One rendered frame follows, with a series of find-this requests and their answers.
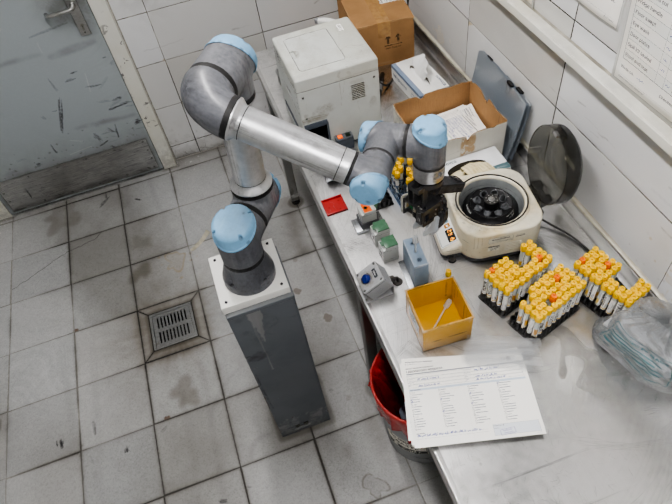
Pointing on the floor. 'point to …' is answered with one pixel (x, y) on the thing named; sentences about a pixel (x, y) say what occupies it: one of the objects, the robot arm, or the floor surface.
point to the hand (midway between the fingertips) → (432, 229)
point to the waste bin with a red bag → (384, 393)
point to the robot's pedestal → (281, 361)
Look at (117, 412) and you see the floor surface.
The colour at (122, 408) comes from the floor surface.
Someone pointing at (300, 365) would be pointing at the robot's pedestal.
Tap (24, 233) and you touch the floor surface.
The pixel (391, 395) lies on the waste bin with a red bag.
